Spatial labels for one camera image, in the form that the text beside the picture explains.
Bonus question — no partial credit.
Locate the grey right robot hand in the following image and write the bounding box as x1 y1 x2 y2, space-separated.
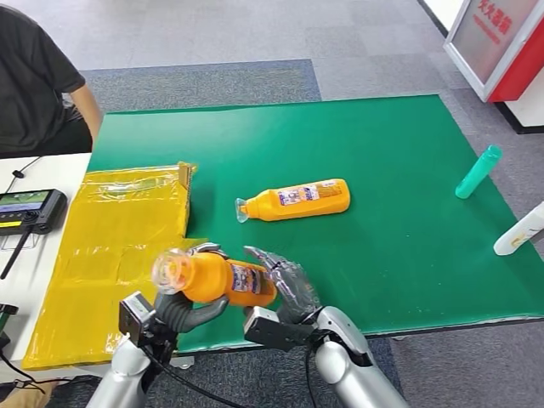
243 246 322 326

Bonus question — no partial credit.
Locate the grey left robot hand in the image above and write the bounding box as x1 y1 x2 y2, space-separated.
153 243 231 334

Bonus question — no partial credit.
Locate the orange bottle clear cap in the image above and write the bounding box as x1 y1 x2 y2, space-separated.
235 178 352 224
152 248 278 309

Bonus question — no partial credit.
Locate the teal plastic bottle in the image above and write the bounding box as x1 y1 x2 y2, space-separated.
455 144 503 200

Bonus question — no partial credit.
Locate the white plastic bottle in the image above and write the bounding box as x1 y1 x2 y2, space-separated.
493 201 544 258

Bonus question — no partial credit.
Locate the yellow taped cardboard box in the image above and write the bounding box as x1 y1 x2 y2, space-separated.
22 161 208 371

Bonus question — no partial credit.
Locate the green table mat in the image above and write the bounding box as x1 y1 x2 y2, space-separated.
88 93 544 354

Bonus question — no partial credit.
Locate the black controller with screen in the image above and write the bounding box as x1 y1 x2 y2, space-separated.
0 188 69 281

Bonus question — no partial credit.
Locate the tan brown object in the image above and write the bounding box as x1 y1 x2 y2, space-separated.
0 382 54 408

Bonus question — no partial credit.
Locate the black device at table edge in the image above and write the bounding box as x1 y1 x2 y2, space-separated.
0 303 20 351

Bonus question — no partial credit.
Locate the person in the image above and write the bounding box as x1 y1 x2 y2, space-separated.
0 3 104 160

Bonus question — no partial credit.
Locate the red white sign stand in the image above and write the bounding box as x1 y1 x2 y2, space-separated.
443 0 544 104

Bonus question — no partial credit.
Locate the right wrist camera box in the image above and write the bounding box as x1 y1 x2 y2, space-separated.
243 305 319 354

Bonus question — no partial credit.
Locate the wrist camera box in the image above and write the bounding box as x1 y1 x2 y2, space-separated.
118 292 158 348
243 305 319 354

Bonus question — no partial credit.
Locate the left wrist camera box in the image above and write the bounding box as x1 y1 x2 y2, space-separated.
118 292 158 348

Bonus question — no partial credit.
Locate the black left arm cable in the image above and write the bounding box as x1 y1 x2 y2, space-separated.
143 348 252 408

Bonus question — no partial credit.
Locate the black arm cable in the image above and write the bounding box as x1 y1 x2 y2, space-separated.
303 344 320 408
143 348 252 408

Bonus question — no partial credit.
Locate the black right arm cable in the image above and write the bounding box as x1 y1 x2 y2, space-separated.
303 344 320 408

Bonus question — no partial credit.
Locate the black floor cable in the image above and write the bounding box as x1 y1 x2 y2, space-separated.
0 351 101 396

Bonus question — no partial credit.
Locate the thin black cable with clip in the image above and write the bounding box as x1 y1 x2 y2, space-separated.
4 156 44 193

